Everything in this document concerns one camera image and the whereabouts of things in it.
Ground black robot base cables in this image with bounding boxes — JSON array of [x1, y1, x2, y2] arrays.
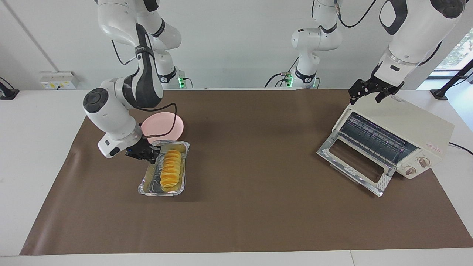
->
[[265, 56, 300, 88]]

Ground black desk clamp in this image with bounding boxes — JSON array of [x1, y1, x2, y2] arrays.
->
[[0, 77, 20, 100]]

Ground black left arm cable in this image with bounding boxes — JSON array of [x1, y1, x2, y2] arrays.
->
[[334, 0, 378, 27]]

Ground white wall power outlet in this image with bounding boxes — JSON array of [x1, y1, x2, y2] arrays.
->
[[39, 71, 79, 90]]

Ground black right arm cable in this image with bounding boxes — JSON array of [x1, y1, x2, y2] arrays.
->
[[111, 39, 178, 139]]

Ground aluminium foil tray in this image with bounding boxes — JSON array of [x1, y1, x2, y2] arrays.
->
[[138, 140, 190, 196]]

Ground black oven power cable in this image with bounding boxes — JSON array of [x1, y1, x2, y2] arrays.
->
[[449, 142, 473, 156]]

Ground golden ridged bread loaf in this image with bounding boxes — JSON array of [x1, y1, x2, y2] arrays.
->
[[160, 149, 182, 192]]

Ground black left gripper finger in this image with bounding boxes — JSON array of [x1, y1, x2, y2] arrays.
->
[[349, 79, 369, 105], [375, 82, 405, 103]]

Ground glass oven door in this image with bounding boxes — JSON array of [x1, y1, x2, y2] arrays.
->
[[317, 131, 397, 197]]

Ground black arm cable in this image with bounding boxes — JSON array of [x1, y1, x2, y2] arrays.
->
[[111, 39, 178, 139], [334, 0, 378, 27]]

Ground window with greenery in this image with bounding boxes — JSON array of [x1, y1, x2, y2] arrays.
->
[[429, 26, 473, 80]]

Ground brown table mat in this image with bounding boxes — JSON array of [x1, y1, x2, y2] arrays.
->
[[19, 89, 473, 256]]

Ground oven wire rack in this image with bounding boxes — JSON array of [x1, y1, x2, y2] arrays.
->
[[339, 112, 408, 158]]

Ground pink round plate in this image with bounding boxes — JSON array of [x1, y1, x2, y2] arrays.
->
[[142, 112, 184, 141]]

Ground white toaster oven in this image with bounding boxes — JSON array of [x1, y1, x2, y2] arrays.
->
[[332, 94, 455, 180]]

